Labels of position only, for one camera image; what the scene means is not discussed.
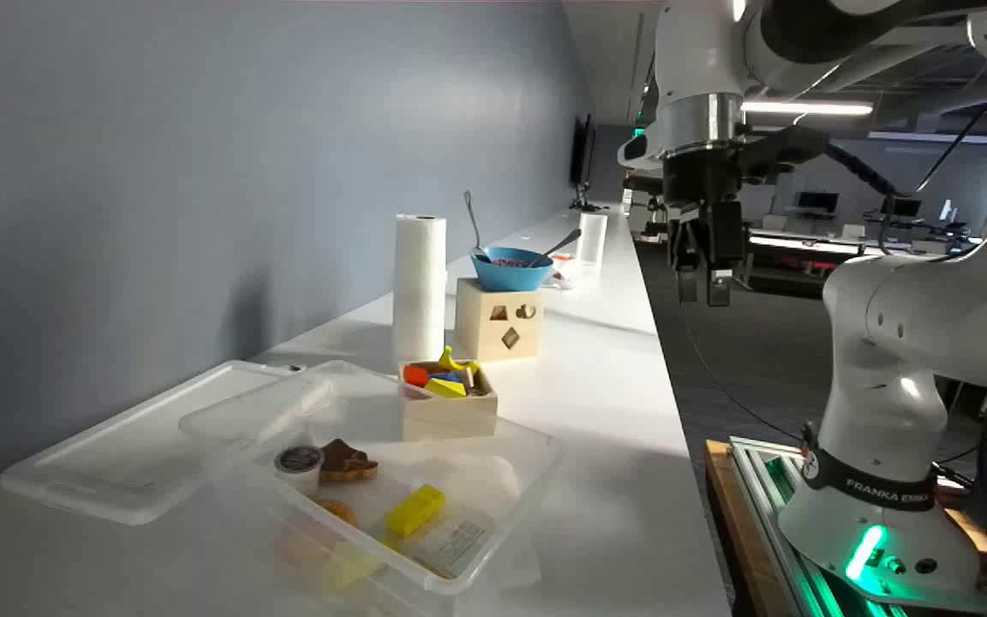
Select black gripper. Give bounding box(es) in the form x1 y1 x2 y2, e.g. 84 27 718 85
661 158 757 313

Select silver cake knife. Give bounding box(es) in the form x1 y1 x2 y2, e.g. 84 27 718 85
459 189 491 260

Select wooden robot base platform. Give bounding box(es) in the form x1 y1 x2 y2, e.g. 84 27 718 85
702 433 987 617

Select white rectangular tub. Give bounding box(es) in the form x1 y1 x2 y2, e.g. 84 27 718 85
572 211 614 273

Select background desk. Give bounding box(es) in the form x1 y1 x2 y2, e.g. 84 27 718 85
742 185 982 301

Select blue plastic bowl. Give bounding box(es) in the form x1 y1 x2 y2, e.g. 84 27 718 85
468 245 557 296

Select ceiling light strip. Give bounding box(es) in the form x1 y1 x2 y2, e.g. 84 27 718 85
736 98 877 121

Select wooden shape sorter box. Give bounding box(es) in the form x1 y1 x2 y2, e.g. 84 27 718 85
453 273 544 366

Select white paper towel roll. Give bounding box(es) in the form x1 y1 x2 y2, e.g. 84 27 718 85
388 211 453 371

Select clear plastic container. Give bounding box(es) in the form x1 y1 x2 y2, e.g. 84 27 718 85
179 366 562 608

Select yellow rectangular block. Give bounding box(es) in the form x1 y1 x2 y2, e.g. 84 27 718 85
379 480 453 547

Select brown toy piece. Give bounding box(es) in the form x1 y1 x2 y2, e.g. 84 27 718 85
314 437 384 492

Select dark round disc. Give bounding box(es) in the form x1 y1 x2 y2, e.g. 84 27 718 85
272 443 324 480

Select clear plastic lid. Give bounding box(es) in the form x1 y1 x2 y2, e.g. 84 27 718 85
0 356 328 532

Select dark slender handle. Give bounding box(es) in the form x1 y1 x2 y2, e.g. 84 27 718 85
536 227 585 263

